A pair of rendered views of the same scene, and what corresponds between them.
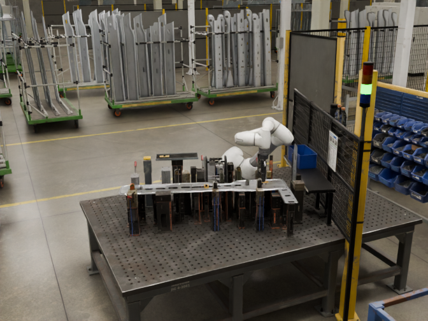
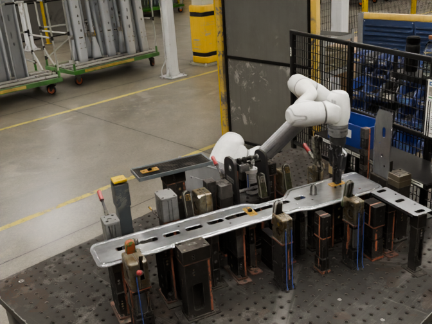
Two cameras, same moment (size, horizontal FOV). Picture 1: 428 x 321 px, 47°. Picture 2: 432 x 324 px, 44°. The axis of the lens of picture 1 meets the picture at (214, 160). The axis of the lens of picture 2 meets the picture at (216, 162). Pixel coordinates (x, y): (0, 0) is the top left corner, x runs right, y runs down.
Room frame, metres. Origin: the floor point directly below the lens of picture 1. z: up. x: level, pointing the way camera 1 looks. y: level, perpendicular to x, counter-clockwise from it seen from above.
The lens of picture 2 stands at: (1.82, 0.89, 2.11)
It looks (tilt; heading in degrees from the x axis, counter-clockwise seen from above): 22 degrees down; 341
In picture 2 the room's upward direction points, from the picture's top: 4 degrees counter-clockwise
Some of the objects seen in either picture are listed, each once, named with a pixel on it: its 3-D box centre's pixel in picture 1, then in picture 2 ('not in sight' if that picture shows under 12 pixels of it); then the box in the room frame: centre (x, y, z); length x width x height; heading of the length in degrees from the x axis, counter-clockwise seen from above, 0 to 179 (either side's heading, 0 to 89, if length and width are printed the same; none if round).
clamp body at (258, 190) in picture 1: (259, 208); (352, 232); (3.63, -0.36, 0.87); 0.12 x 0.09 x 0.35; 5
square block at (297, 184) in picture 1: (297, 202); (397, 206); (3.74, -0.68, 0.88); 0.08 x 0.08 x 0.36; 5
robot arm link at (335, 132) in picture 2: (263, 150); (337, 129); (3.84, -0.41, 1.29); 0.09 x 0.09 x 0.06
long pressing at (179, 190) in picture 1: (204, 187); (246, 214); (3.79, 0.08, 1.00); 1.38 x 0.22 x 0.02; 95
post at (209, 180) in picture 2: (193, 188); (211, 217); (4.01, 0.18, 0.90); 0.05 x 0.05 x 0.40; 5
